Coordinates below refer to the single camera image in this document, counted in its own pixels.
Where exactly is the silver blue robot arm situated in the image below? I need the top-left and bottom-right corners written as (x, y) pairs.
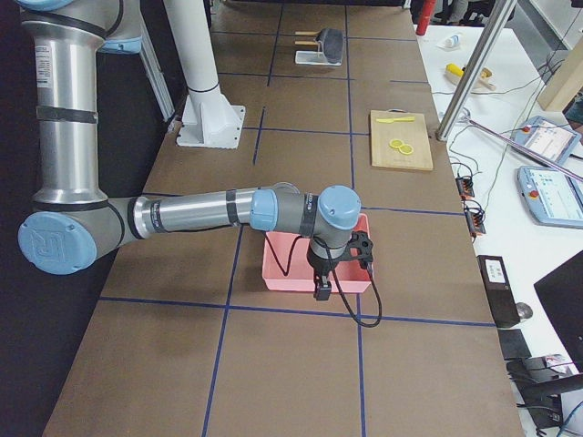
top-left (18, 1), bottom-right (370, 287)

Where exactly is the teach pendant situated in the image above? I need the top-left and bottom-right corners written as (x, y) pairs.
top-left (517, 166), bottom-right (582, 229)
top-left (511, 116), bottom-right (581, 165)

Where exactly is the orange connector block far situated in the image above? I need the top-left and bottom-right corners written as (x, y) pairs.
top-left (455, 175), bottom-right (475, 199)

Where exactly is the aluminium frame post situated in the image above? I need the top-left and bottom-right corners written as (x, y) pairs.
top-left (435, 0), bottom-right (517, 141)

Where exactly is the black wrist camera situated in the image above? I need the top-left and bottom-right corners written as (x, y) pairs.
top-left (339, 230), bottom-right (373, 274)

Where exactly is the grey cloth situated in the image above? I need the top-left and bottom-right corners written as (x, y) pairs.
top-left (316, 28), bottom-right (343, 64)

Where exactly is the black monitor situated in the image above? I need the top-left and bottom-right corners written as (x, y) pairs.
top-left (534, 257), bottom-right (582, 371)

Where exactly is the teach pendant near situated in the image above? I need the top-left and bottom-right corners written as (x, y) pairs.
top-left (517, 166), bottom-right (582, 229)

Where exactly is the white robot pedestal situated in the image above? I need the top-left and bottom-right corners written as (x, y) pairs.
top-left (164, 0), bottom-right (246, 149)

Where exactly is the small white bottle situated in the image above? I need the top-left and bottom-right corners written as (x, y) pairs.
top-left (437, 34), bottom-right (461, 50)

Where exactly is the black box with label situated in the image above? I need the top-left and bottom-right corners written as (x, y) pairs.
top-left (476, 255), bottom-right (520, 329)

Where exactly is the lemon slice far from knife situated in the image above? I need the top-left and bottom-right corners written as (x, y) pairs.
top-left (398, 144), bottom-right (414, 156)

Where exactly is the lemon slice near knife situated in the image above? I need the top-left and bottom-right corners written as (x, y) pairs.
top-left (389, 138), bottom-right (404, 149)

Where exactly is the teach pendant far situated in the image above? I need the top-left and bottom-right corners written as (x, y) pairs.
top-left (511, 116), bottom-right (581, 165)

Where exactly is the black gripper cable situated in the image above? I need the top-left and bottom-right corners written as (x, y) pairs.
top-left (263, 234), bottom-right (383, 328)

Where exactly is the orange connector block near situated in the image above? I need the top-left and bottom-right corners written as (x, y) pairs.
top-left (464, 205), bottom-right (486, 238)

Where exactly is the orange connector block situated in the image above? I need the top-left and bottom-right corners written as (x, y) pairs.
top-left (455, 175), bottom-right (475, 199)
top-left (464, 205), bottom-right (486, 238)

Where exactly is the white wooden towel rack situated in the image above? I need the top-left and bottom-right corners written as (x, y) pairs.
top-left (294, 30), bottom-right (343, 66)

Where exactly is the wooden cutting board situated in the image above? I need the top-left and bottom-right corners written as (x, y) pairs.
top-left (370, 110), bottom-right (434, 171)

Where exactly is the red bottle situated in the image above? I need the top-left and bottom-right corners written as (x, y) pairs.
top-left (415, 0), bottom-right (435, 36)

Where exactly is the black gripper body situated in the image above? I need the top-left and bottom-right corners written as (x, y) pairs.
top-left (307, 237), bottom-right (339, 285)

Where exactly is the pink plastic bin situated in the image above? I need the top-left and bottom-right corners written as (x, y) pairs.
top-left (262, 231), bottom-right (371, 293)

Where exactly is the yellow plastic knife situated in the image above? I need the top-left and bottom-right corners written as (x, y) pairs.
top-left (374, 116), bottom-right (415, 124)

